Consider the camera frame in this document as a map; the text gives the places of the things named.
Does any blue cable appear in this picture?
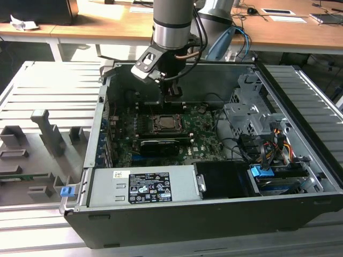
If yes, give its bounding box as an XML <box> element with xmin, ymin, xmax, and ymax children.
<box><xmin>235</xmin><ymin>26</ymin><xmax>252</xmax><ymax>57</ymax></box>

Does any black box on desk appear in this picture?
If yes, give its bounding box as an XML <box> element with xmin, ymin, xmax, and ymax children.
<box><xmin>0</xmin><ymin>0</ymin><xmax>79</xmax><ymax>26</ymax></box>

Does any wooden desk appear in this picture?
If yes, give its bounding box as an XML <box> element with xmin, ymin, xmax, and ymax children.
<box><xmin>0</xmin><ymin>0</ymin><xmax>343</xmax><ymax>56</ymax></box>

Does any white framed tablet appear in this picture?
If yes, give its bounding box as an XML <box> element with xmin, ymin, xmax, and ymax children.
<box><xmin>260</xmin><ymin>7</ymin><xmax>296</xmax><ymax>16</ymax></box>

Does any black graphics card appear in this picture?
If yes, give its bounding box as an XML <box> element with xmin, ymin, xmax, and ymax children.
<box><xmin>139</xmin><ymin>139</ymin><xmax>180</xmax><ymax>158</ymax></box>

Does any yellow red wire bundle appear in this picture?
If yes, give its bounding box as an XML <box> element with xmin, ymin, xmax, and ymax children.
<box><xmin>256</xmin><ymin>127</ymin><xmax>293</xmax><ymax>167</ymax></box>

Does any grey notebook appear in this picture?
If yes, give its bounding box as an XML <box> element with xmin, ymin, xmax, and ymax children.
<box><xmin>310</xmin><ymin>12</ymin><xmax>343</xmax><ymax>26</ymax></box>

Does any silver power supply unit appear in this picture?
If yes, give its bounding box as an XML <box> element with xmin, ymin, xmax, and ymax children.
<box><xmin>87</xmin><ymin>165</ymin><xmax>205</xmax><ymax>208</ymax></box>

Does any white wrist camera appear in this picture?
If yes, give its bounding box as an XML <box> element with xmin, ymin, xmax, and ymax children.
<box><xmin>130</xmin><ymin>44</ymin><xmax>165</xmax><ymax>82</ymax></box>

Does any white paper sheet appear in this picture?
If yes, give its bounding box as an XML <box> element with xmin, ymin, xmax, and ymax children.
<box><xmin>269</xmin><ymin>15</ymin><xmax>308</xmax><ymax>24</ymax></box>

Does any black RAM slot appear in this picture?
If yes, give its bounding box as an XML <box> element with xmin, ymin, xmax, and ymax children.
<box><xmin>138</xmin><ymin>133</ymin><xmax>194</xmax><ymax>143</ymax></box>
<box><xmin>143</xmin><ymin>101</ymin><xmax>186</xmax><ymax>113</ymax></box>

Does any crumpled white paper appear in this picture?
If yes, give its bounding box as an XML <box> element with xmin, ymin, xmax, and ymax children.
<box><xmin>10</xmin><ymin>14</ymin><xmax>40</xmax><ymax>32</ymax></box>

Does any black open PC case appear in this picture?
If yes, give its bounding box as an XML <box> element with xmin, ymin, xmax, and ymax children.
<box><xmin>64</xmin><ymin>61</ymin><xmax>343</xmax><ymax>250</ymax></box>

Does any silver metal drive cage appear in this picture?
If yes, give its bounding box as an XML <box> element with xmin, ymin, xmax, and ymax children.
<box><xmin>223</xmin><ymin>74</ymin><xmax>272</xmax><ymax>140</ymax></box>

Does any green motherboard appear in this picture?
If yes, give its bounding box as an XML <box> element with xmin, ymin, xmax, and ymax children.
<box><xmin>107</xmin><ymin>101</ymin><xmax>228</xmax><ymax>168</ymax></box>

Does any green RAM stick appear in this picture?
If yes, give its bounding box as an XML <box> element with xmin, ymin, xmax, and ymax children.
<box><xmin>0</xmin><ymin>173</ymin><xmax>36</xmax><ymax>182</ymax></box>

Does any CPU socket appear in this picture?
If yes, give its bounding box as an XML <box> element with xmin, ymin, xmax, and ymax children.
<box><xmin>150</xmin><ymin>112</ymin><xmax>188</xmax><ymax>134</ymax></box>

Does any grey parts rack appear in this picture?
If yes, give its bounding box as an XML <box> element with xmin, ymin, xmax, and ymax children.
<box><xmin>0</xmin><ymin>109</ymin><xmax>90</xmax><ymax>207</ymax></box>

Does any pale blue teach pendant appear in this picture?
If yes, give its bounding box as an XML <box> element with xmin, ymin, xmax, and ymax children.
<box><xmin>206</xmin><ymin>26</ymin><xmax>237</xmax><ymax>61</ymax></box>

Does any blue disk carrier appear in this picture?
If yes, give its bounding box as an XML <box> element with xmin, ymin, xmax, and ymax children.
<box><xmin>250</xmin><ymin>165</ymin><xmax>274</xmax><ymax>179</ymax></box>

